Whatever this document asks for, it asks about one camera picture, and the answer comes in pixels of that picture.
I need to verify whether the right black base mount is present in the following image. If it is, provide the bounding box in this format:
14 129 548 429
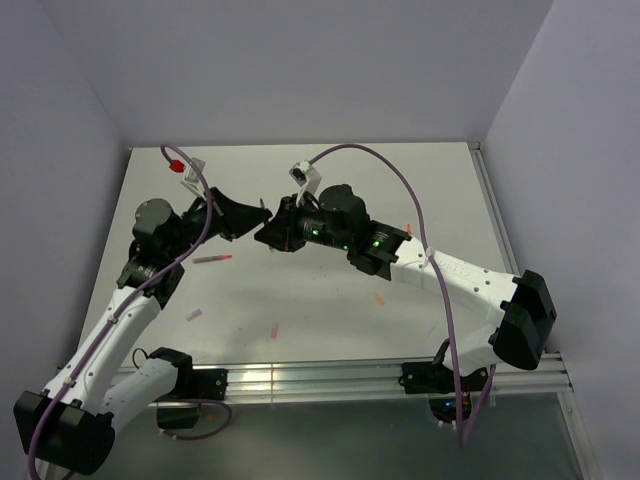
398 362 489 423

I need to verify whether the aluminium front rail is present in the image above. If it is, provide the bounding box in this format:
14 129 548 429
52 352 574 406

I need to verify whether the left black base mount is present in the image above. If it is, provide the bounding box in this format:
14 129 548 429
156 368 233 435

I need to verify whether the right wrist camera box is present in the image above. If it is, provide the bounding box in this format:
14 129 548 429
289 160 322 206

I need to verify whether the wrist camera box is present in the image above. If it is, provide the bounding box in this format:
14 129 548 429
181 158 206 196
289 160 322 206

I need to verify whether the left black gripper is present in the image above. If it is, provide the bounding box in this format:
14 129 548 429
165 186 271 259

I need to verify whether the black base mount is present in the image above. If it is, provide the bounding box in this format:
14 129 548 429
156 368 233 435
398 362 489 423

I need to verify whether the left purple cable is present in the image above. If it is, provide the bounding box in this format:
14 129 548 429
27 143 234 480

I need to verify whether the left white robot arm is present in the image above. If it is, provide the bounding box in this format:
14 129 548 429
14 188 271 478

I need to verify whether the aluminium rail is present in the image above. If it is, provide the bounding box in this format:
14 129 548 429
467 142 520 274
52 352 574 406

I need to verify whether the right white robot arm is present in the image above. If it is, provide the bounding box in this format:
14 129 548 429
254 184 557 393

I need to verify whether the aluminium right side rail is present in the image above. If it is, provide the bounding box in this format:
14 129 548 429
467 142 520 274

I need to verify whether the red highlighter pen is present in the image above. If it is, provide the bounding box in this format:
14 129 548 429
192 254 233 264

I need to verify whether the purple pen cap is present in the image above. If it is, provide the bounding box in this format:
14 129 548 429
186 309 202 321

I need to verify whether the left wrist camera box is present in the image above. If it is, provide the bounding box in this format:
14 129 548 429
181 158 206 196

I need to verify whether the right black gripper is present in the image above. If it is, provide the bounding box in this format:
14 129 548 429
253 194 351 253

